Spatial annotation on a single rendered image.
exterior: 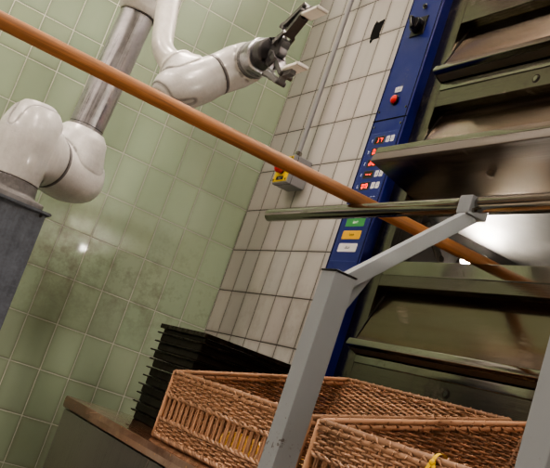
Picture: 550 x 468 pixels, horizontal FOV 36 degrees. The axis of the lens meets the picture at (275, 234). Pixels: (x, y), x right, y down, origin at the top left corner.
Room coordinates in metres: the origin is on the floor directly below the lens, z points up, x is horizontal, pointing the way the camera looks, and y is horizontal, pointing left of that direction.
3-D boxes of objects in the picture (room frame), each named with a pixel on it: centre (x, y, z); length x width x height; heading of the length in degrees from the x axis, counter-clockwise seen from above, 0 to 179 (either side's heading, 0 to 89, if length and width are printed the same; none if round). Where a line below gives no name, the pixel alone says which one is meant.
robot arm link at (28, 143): (2.20, 0.70, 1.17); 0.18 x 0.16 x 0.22; 155
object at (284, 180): (2.72, 0.01, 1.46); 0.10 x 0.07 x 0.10; 28
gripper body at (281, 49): (1.86, 0.14, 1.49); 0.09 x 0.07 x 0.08; 28
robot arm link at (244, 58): (1.92, 0.17, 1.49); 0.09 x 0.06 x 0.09; 118
